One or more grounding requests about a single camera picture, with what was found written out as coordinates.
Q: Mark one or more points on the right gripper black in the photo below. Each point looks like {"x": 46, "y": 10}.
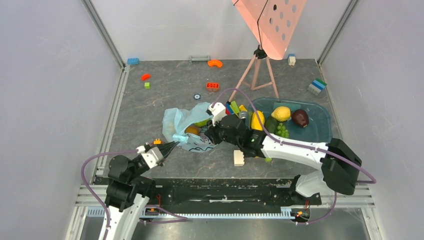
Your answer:
{"x": 214, "y": 133}

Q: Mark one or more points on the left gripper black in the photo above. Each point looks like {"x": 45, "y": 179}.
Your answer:
{"x": 165, "y": 149}

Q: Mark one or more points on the light blue plastic bag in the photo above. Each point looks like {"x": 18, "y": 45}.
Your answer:
{"x": 176, "y": 120}

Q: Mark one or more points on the yellow fake lemon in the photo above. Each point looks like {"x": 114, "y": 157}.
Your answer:
{"x": 281, "y": 113}

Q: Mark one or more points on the dark red fake apple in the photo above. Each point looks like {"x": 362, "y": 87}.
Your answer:
{"x": 300, "y": 118}

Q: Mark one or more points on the yellow fake fruit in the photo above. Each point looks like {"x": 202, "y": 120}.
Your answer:
{"x": 257, "y": 121}

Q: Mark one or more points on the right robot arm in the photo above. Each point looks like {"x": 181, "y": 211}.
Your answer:
{"x": 336, "y": 166}

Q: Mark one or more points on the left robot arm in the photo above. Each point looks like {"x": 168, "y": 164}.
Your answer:
{"x": 128, "y": 192}

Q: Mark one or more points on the green fake avocado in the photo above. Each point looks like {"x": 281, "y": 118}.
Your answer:
{"x": 271, "y": 124}

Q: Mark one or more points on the green fake grapes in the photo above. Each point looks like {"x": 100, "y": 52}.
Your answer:
{"x": 282, "y": 131}

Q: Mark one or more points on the orange yellow toy car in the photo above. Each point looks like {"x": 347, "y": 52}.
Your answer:
{"x": 157, "y": 141}

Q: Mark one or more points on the colourful brick pile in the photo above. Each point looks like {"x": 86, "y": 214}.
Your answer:
{"x": 233, "y": 109}

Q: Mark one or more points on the cream toy brick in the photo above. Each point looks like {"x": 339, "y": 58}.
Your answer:
{"x": 238, "y": 158}

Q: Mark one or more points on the green toy brick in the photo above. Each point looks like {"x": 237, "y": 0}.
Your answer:
{"x": 268, "y": 159}

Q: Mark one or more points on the orange flat toy brick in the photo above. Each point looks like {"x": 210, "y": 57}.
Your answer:
{"x": 212, "y": 86}

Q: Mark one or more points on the orange curved toy piece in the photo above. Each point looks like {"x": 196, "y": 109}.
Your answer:
{"x": 215, "y": 63}

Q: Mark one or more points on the red curved toy piece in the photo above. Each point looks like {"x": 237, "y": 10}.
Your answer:
{"x": 145, "y": 77}

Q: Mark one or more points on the teal plastic bin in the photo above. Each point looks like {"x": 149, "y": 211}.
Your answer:
{"x": 319, "y": 129}

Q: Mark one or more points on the grey toy bar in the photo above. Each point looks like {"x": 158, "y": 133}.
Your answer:
{"x": 199, "y": 58}

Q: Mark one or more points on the pink wooden tripod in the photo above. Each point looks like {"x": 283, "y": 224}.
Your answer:
{"x": 259, "y": 55}

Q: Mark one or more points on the white blue small brick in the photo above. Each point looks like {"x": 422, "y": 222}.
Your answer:
{"x": 291, "y": 59}

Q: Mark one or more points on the blue toy brick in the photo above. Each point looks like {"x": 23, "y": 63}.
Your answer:
{"x": 133, "y": 61}

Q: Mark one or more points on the stacked grey blue green bricks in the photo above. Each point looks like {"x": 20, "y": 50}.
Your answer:
{"x": 316, "y": 86}

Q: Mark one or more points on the pink perforated board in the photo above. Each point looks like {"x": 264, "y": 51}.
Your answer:
{"x": 272, "y": 22}

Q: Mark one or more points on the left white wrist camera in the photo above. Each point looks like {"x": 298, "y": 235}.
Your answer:
{"x": 152, "y": 156}

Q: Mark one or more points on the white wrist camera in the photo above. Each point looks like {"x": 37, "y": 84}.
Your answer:
{"x": 152, "y": 156}
{"x": 217, "y": 112}

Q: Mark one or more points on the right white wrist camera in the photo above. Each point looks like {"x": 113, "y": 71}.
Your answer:
{"x": 217, "y": 112}

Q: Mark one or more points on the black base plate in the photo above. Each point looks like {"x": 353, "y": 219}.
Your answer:
{"x": 227, "y": 195}

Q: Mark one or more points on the white toothed rail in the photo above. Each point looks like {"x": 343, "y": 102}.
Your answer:
{"x": 284, "y": 214}

